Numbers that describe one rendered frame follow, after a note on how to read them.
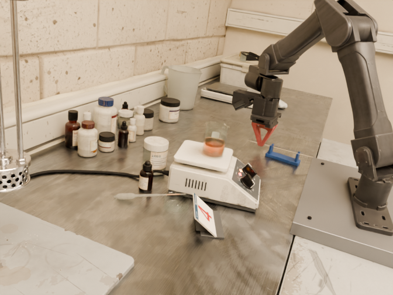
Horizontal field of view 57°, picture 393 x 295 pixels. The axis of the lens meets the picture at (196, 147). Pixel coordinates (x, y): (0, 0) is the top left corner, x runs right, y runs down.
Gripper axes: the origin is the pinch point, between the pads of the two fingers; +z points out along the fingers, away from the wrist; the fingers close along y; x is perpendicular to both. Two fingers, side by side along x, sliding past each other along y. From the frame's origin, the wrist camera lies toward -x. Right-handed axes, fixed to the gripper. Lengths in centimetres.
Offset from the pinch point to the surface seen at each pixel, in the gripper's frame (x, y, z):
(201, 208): 2.9, 44.8, 0.0
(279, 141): 2.1, -15.3, 3.1
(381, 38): 21, -109, -31
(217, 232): 7.4, 46.4, 2.7
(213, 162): 0.2, 35.7, -5.9
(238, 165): 3.2, 27.7, -3.2
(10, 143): -42, 53, -3
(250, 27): -46, -102, -28
